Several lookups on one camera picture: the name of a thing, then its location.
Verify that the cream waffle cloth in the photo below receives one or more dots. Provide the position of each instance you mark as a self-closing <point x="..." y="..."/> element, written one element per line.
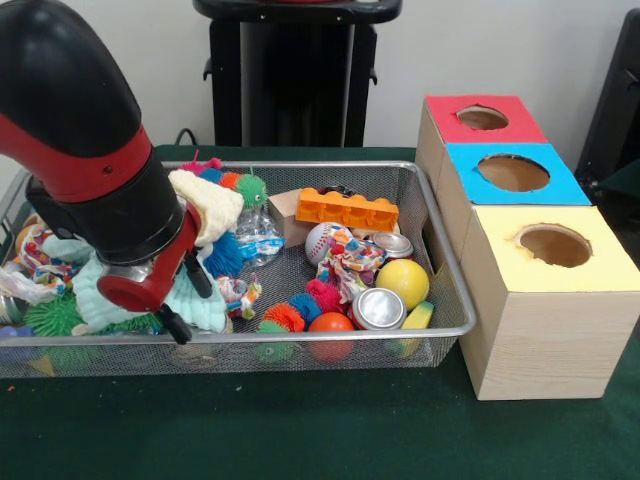
<point x="210" y="205"/>

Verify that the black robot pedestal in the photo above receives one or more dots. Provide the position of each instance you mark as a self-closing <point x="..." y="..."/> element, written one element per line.
<point x="290" y="80"/>

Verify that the red-orange ball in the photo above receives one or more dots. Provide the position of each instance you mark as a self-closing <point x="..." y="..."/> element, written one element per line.
<point x="331" y="325"/>

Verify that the mint green cloth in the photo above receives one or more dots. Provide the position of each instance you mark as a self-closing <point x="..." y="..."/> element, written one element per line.
<point x="205" y="305"/>

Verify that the black floor stand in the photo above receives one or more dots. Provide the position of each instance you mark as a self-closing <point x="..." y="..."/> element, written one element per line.
<point x="615" y="110"/>

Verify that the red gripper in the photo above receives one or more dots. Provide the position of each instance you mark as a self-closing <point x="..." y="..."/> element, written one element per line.
<point x="165" y="270"/>

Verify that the blue furry googly-eyed toy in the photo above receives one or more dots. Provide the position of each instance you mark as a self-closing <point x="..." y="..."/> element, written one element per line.
<point x="225" y="255"/>

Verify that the colourful polka-dot cloth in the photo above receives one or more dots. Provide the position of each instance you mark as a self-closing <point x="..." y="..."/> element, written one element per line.
<point x="352" y="262"/>

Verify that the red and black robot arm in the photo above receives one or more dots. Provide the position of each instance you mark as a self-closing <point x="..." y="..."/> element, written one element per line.
<point x="70" y="130"/>

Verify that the green cloth table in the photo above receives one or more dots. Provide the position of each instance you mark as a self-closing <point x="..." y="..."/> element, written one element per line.
<point x="300" y="430"/>

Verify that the multicolour spiky caterpillar toy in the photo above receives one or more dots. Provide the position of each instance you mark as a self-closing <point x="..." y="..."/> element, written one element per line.
<point x="300" y="305"/>
<point x="235" y="182"/>

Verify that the orange plastic tray block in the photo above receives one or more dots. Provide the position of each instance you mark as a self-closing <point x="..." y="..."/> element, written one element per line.
<point x="345" y="208"/>

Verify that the yellow ball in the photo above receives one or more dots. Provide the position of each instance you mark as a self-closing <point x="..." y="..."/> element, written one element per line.
<point x="402" y="284"/>

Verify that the crushed silver can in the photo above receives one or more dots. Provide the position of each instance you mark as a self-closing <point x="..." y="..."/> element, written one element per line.
<point x="378" y="308"/>

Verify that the wooden box with three holes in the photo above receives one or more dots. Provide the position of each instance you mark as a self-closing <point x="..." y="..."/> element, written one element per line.
<point x="540" y="340"/>

